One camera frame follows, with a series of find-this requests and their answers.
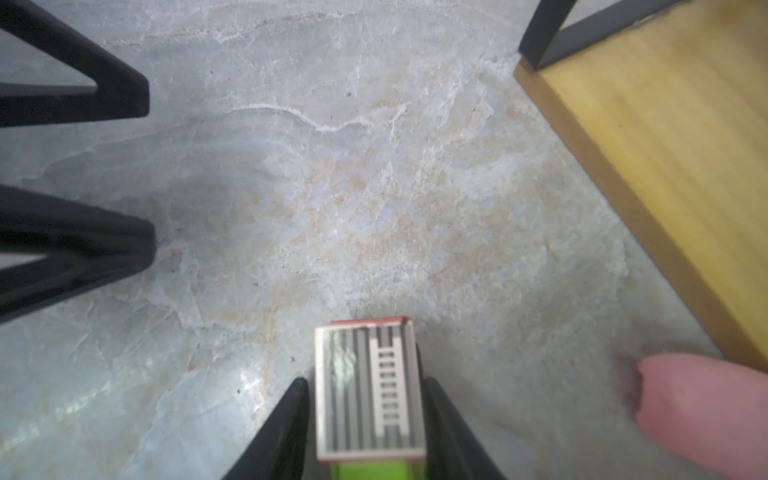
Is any wooden three-tier shelf black frame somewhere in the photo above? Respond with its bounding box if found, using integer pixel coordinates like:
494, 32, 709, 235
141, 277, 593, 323
515, 1, 767, 370

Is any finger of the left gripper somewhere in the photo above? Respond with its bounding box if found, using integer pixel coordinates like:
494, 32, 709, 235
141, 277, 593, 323
1, 1, 150, 128
1, 186, 157, 323

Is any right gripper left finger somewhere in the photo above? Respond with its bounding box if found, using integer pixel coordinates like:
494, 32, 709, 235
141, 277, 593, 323
223, 377, 310, 480

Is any pink pig near shelf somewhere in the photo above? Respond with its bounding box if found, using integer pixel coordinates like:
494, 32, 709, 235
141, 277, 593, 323
635, 354, 767, 479

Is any green truck with box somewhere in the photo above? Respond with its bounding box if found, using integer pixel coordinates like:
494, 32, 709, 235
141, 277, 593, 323
314, 316, 428, 480

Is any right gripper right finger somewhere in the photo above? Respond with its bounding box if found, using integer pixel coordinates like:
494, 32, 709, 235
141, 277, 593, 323
422, 377, 506, 480

